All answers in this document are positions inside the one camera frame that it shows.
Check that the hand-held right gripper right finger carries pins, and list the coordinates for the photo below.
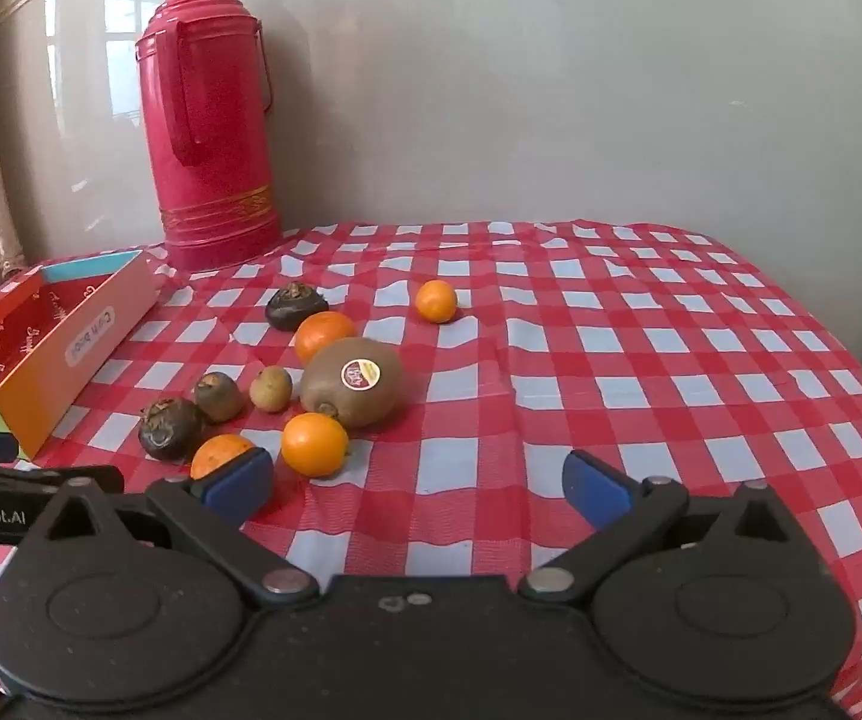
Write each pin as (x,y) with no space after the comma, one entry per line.
(596,491)

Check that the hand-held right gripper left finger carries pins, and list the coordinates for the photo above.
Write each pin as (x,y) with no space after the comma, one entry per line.
(240,487)

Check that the large orange mandarin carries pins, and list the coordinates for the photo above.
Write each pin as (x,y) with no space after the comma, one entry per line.
(315,444)
(322,331)
(217,454)

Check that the dark water chestnut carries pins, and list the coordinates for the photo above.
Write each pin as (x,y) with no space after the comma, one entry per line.
(219,397)
(171,429)
(296,307)

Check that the small tan round fruit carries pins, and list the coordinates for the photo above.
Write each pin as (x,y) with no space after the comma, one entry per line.
(271,388)

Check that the red and orange cardboard box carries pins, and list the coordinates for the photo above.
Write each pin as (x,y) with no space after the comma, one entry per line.
(63,360)

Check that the brown kiwi with sticker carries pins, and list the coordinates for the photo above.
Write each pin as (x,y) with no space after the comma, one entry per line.
(352,386)

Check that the red checkered tablecloth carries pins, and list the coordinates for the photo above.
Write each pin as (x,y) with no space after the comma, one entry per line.
(626,390)

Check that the small orange mandarin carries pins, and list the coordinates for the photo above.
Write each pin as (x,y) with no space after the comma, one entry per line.
(436,301)

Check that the red thermos flask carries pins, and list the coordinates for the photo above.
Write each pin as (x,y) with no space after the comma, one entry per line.
(206,127)

